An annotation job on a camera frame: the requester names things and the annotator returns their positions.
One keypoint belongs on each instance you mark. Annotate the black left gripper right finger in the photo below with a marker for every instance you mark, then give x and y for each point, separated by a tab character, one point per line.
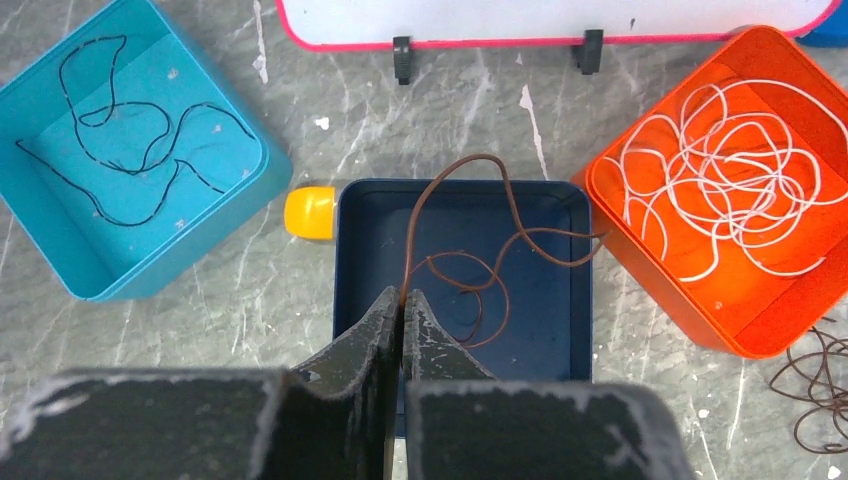
464	423

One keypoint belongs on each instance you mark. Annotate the yellow block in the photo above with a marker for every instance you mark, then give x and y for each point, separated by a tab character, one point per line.
309	212

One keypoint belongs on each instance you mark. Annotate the orange plastic bin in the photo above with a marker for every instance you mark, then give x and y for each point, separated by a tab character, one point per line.
727	201

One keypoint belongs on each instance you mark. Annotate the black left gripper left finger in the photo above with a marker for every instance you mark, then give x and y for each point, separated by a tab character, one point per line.
330	417

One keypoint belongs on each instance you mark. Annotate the red framed whiteboard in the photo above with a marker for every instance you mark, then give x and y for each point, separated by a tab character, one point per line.
404	27

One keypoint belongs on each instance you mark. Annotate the blue cube block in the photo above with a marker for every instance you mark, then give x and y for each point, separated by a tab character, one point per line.
831	33

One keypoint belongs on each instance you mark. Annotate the navy blue tray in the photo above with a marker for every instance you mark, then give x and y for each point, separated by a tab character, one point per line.
506	274

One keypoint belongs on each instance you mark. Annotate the teal plastic bin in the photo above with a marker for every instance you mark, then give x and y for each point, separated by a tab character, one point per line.
126	155

